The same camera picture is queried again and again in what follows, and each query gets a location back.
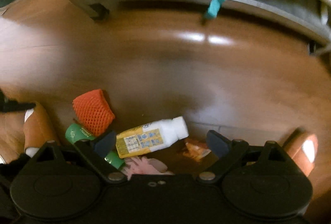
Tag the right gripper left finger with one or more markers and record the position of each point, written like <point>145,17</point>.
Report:
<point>103,168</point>

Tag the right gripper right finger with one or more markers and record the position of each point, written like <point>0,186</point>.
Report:
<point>228,152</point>

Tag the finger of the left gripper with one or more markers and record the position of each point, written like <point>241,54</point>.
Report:
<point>12,105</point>

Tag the green cylindrical can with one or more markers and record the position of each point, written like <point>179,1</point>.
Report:
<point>80,134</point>

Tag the orange snack wrapper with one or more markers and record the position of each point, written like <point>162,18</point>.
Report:
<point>195,150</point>

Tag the white yellow plastic bottle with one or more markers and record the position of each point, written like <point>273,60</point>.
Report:
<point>151,137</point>

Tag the person's left foot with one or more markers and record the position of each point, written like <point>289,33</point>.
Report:
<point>25,132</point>

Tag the pink crumpled tissue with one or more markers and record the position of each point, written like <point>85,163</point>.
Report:
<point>144,166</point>

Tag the orange foam fruit net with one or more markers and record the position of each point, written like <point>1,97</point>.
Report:
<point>93,112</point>

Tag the teal ribbon tie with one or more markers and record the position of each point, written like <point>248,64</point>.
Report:
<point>213,9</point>

